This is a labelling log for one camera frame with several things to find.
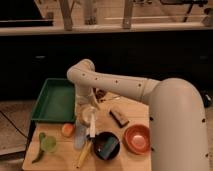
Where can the orange fruit toy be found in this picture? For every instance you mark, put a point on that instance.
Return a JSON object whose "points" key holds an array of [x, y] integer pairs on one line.
{"points": [[67, 130]]}

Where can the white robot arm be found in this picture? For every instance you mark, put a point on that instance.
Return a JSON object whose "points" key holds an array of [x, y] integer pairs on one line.
{"points": [[178, 128]]}

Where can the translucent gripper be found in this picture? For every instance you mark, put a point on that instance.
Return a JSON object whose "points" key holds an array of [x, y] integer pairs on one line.
{"points": [[85, 95]]}

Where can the brown small object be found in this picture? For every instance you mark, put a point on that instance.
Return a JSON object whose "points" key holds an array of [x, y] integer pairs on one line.
{"points": [[100, 93]]}

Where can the green leafy vegetable toy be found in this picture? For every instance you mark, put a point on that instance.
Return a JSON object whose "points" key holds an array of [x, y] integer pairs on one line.
{"points": [[46, 144]]}

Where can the grey blue cloth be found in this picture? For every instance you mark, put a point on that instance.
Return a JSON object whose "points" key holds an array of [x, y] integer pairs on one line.
{"points": [[80, 135]]}

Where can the blue green sponge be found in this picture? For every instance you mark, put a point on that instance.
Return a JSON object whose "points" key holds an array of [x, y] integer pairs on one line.
{"points": [[107, 150]]}

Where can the yellow banana toy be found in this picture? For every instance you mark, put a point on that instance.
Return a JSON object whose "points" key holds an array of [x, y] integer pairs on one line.
{"points": [[85, 151]]}

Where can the white brush black bristles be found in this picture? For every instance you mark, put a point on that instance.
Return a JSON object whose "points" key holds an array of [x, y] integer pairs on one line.
{"points": [[92, 127]]}

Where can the green plastic tray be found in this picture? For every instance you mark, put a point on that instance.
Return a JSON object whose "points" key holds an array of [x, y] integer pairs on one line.
{"points": [[56, 102]]}

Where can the orange red bowl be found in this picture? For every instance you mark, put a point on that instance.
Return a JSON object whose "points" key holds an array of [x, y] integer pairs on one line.
{"points": [[137, 139]]}

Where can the black bowl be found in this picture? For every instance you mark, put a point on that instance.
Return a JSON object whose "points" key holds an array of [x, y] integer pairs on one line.
{"points": [[100, 139]]}

